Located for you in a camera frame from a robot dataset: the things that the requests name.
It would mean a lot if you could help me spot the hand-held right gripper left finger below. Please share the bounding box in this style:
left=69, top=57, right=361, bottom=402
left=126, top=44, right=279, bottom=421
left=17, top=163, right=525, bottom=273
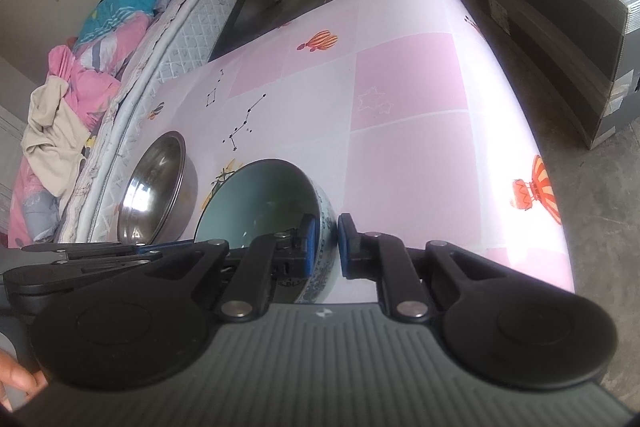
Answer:
left=149, top=213, right=320, bottom=324

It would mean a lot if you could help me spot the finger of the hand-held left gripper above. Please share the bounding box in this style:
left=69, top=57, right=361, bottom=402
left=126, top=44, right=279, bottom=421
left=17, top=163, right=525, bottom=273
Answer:
left=4, top=253, right=165, bottom=297
left=20, top=242, right=167, bottom=255

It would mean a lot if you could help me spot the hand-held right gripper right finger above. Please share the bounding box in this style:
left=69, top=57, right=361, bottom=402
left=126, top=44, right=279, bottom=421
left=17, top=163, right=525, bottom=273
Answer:
left=336, top=212, right=504, bottom=324

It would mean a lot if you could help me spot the blue and white ceramic bowl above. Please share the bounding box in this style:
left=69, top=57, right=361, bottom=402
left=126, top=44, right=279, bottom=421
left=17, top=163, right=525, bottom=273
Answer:
left=193, top=159, right=334, bottom=306

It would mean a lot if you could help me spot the stainless steel bowl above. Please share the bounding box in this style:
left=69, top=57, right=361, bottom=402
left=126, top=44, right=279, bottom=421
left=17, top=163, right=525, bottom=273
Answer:
left=118, top=131, right=201, bottom=249

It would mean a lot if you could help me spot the person's left hand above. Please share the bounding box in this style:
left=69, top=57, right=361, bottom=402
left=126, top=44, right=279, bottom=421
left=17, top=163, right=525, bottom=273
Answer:
left=0, top=349, right=49, bottom=414

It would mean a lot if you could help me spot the beige cloth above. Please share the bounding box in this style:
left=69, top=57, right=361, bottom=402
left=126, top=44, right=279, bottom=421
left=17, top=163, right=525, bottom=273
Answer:
left=22, top=76, right=92, bottom=198

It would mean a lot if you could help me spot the pink printed tablecloth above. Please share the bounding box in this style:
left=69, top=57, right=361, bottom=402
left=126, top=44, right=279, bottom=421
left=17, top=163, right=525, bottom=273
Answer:
left=52, top=0, right=576, bottom=308

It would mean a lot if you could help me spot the pink and blue printed quilt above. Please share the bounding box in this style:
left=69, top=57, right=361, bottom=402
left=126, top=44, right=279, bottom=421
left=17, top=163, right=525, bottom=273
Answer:
left=7, top=0, right=162, bottom=249

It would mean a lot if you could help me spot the white quilted mattress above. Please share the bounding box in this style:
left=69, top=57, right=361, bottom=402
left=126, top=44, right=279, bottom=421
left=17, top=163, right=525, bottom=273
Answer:
left=54, top=0, right=252, bottom=244

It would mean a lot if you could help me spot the large grey box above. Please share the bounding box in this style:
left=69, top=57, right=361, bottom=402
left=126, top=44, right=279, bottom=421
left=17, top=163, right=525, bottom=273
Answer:
left=444, top=0, right=640, bottom=151

